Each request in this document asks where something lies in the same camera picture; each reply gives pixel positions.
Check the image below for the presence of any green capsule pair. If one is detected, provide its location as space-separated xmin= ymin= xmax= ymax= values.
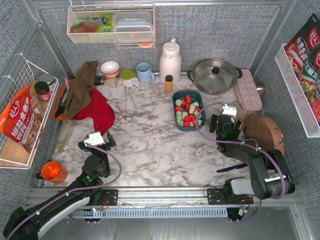
xmin=197 ymin=119 xmax=203 ymax=126

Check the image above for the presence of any red capsule cluster two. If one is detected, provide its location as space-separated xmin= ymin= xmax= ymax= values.
xmin=191 ymin=119 xmax=197 ymax=126

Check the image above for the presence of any red cloth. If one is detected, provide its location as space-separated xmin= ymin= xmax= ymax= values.
xmin=72 ymin=89 xmax=116 ymax=136

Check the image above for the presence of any red capsule cluster four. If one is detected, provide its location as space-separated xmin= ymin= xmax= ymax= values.
xmin=184 ymin=115 xmax=191 ymax=122

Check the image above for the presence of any red capsule cluster three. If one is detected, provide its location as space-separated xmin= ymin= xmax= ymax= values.
xmin=183 ymin=121 xmax=191 ymax=127

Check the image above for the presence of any teal storage basket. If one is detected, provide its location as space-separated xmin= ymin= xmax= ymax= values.
xmin=172 ymin=90 xmax=207 ymax=132

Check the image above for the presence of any red capsule top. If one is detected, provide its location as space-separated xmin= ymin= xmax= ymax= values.
xmin=185 ymin=95 xmax=192 ymax=103

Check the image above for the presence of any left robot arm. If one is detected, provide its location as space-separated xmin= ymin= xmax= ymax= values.
xmin=2 ymin=131 xmax=118 ymax=240

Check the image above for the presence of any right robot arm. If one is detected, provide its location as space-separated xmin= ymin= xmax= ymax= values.
xmin=209 ymin=114 xmax=296 ymax=200

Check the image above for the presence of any round wooden board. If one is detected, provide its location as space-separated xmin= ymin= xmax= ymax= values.
xmin=243 ymin=116 xmax=285 ymax=156

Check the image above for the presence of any pink egg tray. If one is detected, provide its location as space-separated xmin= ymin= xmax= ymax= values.
xmin=234 ymin=69 xmax=263 ymax=112

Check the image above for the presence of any purple knife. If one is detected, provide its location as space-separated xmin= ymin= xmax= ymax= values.
xmin=216 ymin=163 xmax=247 ymax=173

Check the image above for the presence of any steel pot with lid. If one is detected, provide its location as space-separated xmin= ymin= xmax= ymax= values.
xmin=187 ymin=58 xmax=243 ymax=96

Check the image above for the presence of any steel ladle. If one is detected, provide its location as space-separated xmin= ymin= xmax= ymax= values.
xmin=255 ymin=82 xmax=267 ymax=98

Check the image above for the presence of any orange tray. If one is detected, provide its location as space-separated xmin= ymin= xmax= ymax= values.
xmin=51 ymin=81 xmax=68 ymax=121

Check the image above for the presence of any brown cloth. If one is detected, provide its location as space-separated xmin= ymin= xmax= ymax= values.
xmin=63 ymin=60 xmax=99 ymax=119

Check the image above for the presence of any orange cup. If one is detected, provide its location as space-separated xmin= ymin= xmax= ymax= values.
xmin=35 ymin=161 xmax=68 ymax=185

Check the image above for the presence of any pepper grinder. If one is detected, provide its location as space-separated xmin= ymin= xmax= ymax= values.
xmin=94 ymin=76 xmax=119 ymax=88

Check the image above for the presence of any green lid cup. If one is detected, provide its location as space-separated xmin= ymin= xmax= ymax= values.
xmin=120 ymin=69 xmax=139 ymax=88

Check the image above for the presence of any orange spice bottle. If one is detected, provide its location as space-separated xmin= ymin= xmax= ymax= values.
xmin=164 ymin=75 xmax=173 ymax=92

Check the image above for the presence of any white orange bowl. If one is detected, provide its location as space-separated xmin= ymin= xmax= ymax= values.
xmin=100 ymin=61 xmax=120 ymax=78

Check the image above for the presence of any dark lid jar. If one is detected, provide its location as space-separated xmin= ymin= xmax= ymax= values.
xmin=34 ymin=81 xmax=52 ymax=101

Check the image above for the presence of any white thermos jug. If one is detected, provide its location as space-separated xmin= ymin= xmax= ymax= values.
xmin=159 ymin=38 xmax=182 ymax=85

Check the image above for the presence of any orange snack bag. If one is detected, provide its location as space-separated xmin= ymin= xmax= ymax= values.
xmin=0 ymin=84 xmax=43 ymax=154

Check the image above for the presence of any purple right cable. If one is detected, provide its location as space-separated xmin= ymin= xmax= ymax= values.
xmin=195 ymin=102 xmax=287 ymax=223

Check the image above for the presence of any purple cable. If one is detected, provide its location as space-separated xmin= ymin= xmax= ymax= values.
xmin=4 ymin=142 xmax=123 ymax=240
xmin=195 ymin=102 xmax=287 ymax=223

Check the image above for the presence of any white wire basket right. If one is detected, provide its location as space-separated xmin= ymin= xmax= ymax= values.
xmin=274 ymin=43 xmax=320 ymax=138

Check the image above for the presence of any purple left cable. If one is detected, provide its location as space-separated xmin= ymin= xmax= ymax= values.
xmin=4 ymin=142 xmax=123 ymax=240

